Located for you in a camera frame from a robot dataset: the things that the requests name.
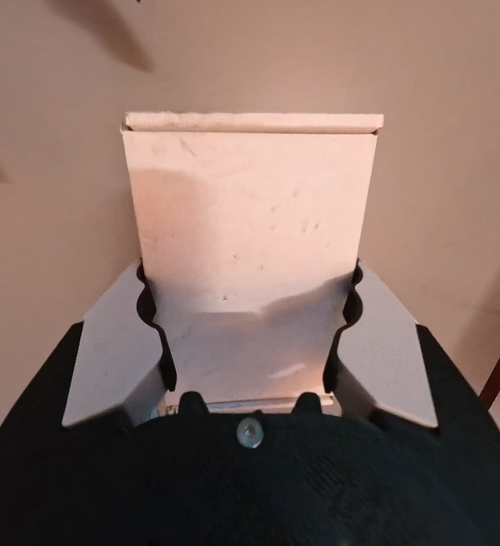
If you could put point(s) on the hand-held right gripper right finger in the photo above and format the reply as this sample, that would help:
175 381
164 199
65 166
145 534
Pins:
386 354

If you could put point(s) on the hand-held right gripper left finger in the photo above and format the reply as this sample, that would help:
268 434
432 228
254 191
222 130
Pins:
109 354

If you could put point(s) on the white cardboard box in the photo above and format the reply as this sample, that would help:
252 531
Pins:
250 213

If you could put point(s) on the beige desk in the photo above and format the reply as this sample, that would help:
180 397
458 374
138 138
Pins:
41 222

